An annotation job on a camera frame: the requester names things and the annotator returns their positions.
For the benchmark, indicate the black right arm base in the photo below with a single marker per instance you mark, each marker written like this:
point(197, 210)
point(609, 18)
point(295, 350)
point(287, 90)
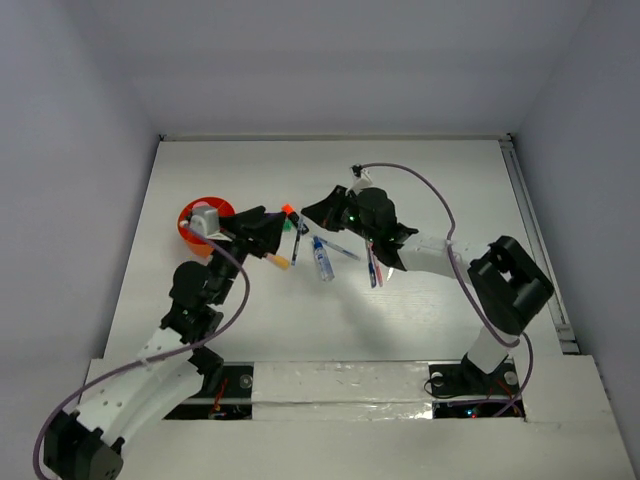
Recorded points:
point(456, 394)

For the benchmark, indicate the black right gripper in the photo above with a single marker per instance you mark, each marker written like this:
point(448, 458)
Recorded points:
point(326, 211)

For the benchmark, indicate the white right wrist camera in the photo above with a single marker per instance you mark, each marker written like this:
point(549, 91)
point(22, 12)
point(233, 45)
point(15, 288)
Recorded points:
point(360, 178)

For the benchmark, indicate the orange round organizer container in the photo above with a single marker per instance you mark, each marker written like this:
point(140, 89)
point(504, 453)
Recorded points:
point(198, 247)

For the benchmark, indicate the clear spray bottle blue cap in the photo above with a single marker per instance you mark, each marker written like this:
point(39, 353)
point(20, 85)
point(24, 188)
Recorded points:
point(322, 260)

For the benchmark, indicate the clear blue gel pen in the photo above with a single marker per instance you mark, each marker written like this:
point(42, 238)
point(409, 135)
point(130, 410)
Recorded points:
point(339, 249)

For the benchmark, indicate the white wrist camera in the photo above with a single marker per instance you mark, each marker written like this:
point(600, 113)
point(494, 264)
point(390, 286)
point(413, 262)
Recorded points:
point(204, 223)
point(360, 178)

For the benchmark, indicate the orange cap highlighter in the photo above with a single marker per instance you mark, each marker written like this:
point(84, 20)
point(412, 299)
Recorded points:
point(291, 214)

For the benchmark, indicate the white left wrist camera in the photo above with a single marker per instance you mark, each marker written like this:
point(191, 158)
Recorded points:
point(204, 223)

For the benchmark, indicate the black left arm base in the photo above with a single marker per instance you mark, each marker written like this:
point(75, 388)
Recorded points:
point(232, 400)

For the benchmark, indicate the red gel pen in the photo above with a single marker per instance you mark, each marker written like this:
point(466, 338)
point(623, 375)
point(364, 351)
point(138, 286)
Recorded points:
point(377, 269)

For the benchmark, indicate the aluminium rail on right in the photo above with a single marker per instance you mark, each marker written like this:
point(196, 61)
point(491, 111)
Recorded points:
point(564, 330)

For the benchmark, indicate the dark blue gel pen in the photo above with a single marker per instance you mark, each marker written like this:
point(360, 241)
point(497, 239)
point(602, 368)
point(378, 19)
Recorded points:
point(300, 229)

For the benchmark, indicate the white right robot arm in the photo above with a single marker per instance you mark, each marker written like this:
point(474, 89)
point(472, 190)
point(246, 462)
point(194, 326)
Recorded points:
point(509, 286)

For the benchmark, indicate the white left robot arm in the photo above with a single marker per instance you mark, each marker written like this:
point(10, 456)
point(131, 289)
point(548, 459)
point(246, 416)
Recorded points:
point(93, 440)

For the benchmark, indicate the blue ballpoint pen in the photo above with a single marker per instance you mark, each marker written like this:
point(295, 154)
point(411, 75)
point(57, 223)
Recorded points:
point(370, 265)

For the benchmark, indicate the yellow pink glue stick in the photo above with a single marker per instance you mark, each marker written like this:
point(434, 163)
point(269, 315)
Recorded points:
point(278, 261)

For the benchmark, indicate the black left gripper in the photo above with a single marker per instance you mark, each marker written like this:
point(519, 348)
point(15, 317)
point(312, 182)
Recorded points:
point(245, 229)

